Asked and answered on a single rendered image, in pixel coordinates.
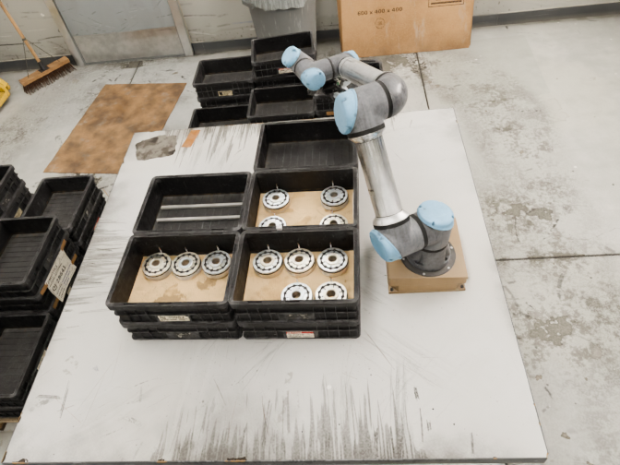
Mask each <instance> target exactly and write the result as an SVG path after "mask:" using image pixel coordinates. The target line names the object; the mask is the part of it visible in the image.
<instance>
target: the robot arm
mask: <svg viewBox="0 0 620 465"><path fill-rule="evenodd" d="M281 61H282V63H283V64H284V65H285V66H287V68H290V69H291V71H292V72H293V73H294V74H295V75H296V76H297V77H298V78H299V79H300V80H301V81H302V83H303V84H304V85H305V86H306V87H307V91H308V95H312V96H314V95H315V93H316V91H317V90H319V89H320V88H321V90H322V92H323V93H324V94H325V96H326V97H327V98H328V99H329V100H330V101H332V102H334V117H335V121H336V125H337V127H338V128H339V131H340V132H341V133H342V134H343V135H347V137H348V139H349V140H350V141H352V142H354V144H355V147H356V150H357V153H358V157H359V160H360V163H361V166H362V170H363V173H364V179H365V182H366V185H367V189H368V192H369V196H370V198H371V202H372V205H373V209H374V212H375V215H376V217H375V218H374V220H373V226H374V229H373V230H372V231H371V232H370V233H369V237H370V240H371V243H372V245H373V247H374V249H375V250H376V252H377V253H378V254H379V255H380V256H381V257H382V258H383V259H384V260H385V261H387V262H393V261H395V260H398V259H402V258H403V257H407V259H408V261H409V262H410V263H411V264H412V265H413V266H414V267H415V268H417V269H420V270H423V271H437V270H440V269H441V268H444V267H445V266H446V265H447V263H448V261H449V259H450V254H451V252H450V247H449V243H448V241H449V237H450V234H451V230H452V227H453V225H454V213H453V211H452V209H451V208H450V207H449V206H448V205H447V204H445V203H443V202H439V201H437V200H426V201H424V202H423V203H421V204H420V205H419V207H418V208H417V212H415V213H412V214H411V215H409V212H408V211H406V210H404V209H403V208H402V206H401V203H400V199H399V193H398V189H397V187H396V183H395V179H394V176H393V172H392V169H391V166H390V162H389V158H388V153H387V149H386V145H385V142H384V139H383V132H384V130H385V128H386V126H385V122H384V120H387V119H389V118H391V117H393V116H395V115H397V114H398V113H399V112H400V111H401V110H402V109H403V107H404V106H405V104H406V101H407V99H408V89H407V85H406V83H405V81H404V80H403V79H402V78H401V77H400V76H398V75H397V74H395V73H392V72H389V71H387V72H382V71H380V70H378V69H376V68H374V67H372V66H370V65H367V64H365V63H363V62H361V61H359V58H358V55H357V54H356V52H355V51H348V52H343V53H341V54H336V55H333V56H330V57H327V58H324V59H321V60H318V61H315V60H314V59H312V58H311V57H310V56H308V55H307V54H305V53H303V52H302V51H301V50H300V49H297V48H296V47H294V46H290V47H289V48H287V49H286V50H285V52H284V53H283V55H282V58H281ZM345 79H347V80H349V81H345ZM350 83H353V84H355V85H356V86H358V87H357V88H354V89H347V87H346V86H348V85H349V84H350ZM337 91H338V92H341V93H337ZM343 91H344V92H343ZM334 92H336V93H334Z"/></svg>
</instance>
